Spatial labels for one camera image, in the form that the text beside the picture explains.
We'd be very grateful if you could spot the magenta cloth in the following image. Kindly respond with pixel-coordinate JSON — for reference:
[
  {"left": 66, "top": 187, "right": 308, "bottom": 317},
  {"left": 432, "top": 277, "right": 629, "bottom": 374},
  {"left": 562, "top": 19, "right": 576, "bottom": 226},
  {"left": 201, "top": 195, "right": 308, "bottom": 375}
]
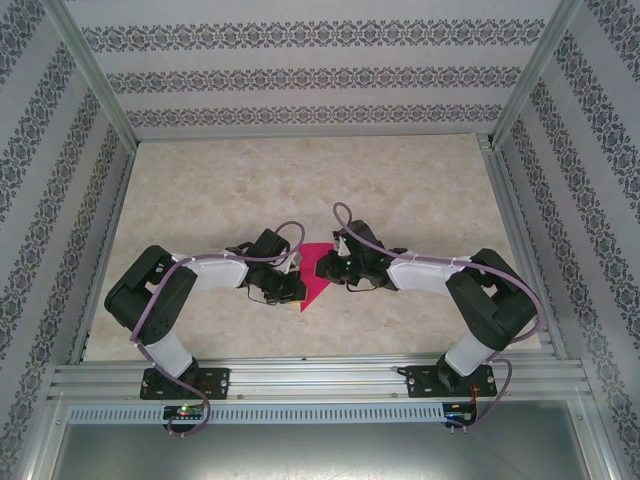
[{"left": 298, "top": 242, "right": 338, "bottom": 314}]

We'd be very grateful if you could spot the grey metal sheet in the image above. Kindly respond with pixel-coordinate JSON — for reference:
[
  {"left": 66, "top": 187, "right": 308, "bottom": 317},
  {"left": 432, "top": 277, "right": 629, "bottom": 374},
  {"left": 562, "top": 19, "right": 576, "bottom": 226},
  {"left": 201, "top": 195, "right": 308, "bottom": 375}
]
[{"left": 49, "top": 399, "right": 614, "bottom": 480}]

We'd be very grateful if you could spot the left circuit board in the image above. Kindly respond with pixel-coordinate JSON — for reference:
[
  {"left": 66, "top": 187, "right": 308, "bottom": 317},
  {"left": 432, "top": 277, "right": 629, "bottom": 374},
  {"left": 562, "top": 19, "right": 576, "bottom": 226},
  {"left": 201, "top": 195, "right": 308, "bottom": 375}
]
[{"left": 162, "top": 404, "right": 208, "bottom": 422}]

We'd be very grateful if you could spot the circuit board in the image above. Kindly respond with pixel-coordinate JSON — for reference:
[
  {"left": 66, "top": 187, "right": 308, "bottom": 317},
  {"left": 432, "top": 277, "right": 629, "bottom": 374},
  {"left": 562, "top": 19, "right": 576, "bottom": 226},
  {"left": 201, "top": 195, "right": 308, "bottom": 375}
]
[
  {"left": 162, "top": 404, "right": 208, "bottom": 422},
  {"left": 443, "top": 402, "right": 480, "bottom": 427}
]

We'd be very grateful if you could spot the right circuit board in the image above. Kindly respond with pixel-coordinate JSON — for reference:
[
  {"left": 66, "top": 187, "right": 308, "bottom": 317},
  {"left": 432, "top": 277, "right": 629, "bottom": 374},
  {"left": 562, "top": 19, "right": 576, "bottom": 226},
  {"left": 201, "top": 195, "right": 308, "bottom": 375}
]
[{"left": 443, "top": 402, "right": 480, "bottom": 427}]

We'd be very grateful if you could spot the left thin black wire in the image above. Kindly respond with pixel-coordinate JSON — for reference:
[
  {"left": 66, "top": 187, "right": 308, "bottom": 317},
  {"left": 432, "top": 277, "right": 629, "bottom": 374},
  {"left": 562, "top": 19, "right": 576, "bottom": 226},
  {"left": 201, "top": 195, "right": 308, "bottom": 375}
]
[{"left": 247, "top": 284, "right": 279, "bottom": 307}]

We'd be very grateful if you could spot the aluminium mounting rail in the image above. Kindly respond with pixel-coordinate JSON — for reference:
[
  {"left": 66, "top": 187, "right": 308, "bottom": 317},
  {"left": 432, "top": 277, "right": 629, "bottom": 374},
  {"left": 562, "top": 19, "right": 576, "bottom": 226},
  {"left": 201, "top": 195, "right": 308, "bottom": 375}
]
[{"left": 47, "top": 352, "right": 591, "bottom": 402}]

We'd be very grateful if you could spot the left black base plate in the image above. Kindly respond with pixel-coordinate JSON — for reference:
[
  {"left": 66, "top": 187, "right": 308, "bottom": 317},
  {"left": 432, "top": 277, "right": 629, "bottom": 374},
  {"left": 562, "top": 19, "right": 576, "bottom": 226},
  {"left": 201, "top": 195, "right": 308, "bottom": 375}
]
[{"left": 138, "top": 367, "right": 232, "bottom": 402}]

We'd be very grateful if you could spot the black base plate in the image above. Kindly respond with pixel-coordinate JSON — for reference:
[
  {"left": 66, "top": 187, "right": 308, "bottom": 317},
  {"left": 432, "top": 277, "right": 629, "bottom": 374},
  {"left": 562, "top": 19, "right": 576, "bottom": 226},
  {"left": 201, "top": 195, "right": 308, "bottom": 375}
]
[
  {"left": 138, "top": 367, "right": 232, "bottom": 402},
  {"left": 401, "top": 363, "right": 500, "bottom": 400}
]

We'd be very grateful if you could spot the slotted grey cable duct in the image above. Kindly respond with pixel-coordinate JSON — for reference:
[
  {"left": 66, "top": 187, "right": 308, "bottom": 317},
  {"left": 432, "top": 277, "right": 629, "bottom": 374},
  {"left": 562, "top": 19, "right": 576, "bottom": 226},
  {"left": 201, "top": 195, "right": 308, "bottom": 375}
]
[{"left": 67, "top": 402, "right": 447, "bottom": 426}]

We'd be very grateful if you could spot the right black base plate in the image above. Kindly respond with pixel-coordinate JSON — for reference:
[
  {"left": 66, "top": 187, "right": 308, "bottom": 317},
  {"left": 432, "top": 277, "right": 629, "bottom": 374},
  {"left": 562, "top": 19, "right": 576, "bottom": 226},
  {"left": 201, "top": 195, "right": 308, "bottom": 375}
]
[{"left": 401, "top": 363, "right": 500, "bottom": 400}]

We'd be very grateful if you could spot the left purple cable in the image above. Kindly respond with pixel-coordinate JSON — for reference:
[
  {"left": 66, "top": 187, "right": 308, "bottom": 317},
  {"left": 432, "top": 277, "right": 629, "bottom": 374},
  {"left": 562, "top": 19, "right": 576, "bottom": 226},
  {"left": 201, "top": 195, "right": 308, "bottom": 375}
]
[{"left": 130, "top": 221, "right": 307, "bottom": 439}]

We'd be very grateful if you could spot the purple cable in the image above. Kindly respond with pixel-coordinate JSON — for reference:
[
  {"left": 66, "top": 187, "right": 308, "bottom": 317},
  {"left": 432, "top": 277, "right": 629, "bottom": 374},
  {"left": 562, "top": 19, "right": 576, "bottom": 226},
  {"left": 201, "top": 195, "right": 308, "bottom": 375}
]
[
  {"left": 332, "top": 201, "right": 546, "bottom": 436},
  {"left": 130, "top": 221, "right": 307, "bottom": 439}
]

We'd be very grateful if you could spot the aluminium side rail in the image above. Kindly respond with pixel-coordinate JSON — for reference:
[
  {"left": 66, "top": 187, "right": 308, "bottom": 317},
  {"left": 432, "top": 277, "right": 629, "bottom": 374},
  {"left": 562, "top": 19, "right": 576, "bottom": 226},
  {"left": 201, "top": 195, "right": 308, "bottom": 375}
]
[
  {"left": 68, "top": 139, "right": 137, "bottom": 365},
  {"left": 477, "top": 133, "right": 570, "bottom": 360}
]

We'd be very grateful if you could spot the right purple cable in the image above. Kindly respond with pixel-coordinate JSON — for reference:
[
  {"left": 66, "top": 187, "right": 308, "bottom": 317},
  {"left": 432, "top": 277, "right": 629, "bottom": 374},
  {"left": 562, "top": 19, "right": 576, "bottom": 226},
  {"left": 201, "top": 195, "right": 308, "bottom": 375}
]
[{"left": 332, "top": 201, "right": 546, "bottom": 436}]

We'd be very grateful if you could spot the aluminium frame post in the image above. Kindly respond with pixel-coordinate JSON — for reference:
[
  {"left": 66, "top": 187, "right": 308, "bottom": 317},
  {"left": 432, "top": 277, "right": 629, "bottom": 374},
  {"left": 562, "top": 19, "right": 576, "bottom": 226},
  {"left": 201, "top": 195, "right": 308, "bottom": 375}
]
[
  {"left": 42, "top": 0, "right": 140, "bottom": 146},
  {"left": 491, "top": 0, "right": 586, "bottom": 147}
]

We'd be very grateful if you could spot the aluminium frame beam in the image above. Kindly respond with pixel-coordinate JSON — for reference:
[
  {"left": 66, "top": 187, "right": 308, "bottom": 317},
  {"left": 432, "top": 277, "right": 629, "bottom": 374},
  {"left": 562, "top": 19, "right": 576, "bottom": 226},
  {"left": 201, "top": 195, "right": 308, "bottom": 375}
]
[
  {"left": 13, "top": 397, "right": 71, "bottom": 480},
  {"left": 567, "top": 397, "right": 629, "bottom": 480}
]

